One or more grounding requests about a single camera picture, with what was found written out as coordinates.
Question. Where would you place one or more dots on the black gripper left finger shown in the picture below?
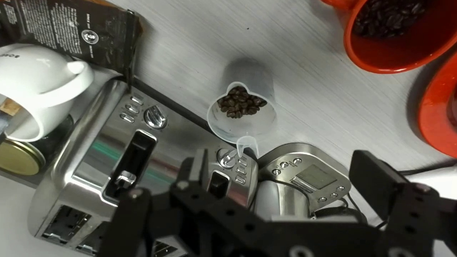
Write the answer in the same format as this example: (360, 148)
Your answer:
(125, 229)

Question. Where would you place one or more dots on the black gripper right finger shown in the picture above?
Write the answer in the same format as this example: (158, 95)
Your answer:
(418, 219)

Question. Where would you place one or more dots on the clear plastic jar coffee beans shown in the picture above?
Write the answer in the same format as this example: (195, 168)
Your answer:
(240, 119)

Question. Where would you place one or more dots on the silver four-slot toaster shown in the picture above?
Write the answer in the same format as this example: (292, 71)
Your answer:
(80, 190)

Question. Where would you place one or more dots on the red plate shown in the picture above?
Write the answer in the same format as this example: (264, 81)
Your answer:
(440, 115)

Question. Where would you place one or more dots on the silver electric kettle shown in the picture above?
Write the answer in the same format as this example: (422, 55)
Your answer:
(304, 190)

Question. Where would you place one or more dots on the red cup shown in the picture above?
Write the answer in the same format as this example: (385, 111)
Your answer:
(404, 52)

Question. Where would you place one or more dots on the white ceramic mug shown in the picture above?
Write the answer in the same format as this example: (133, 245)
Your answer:
(43, 81)

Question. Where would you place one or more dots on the black coffee bag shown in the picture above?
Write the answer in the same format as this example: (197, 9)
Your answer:
(71, 29)

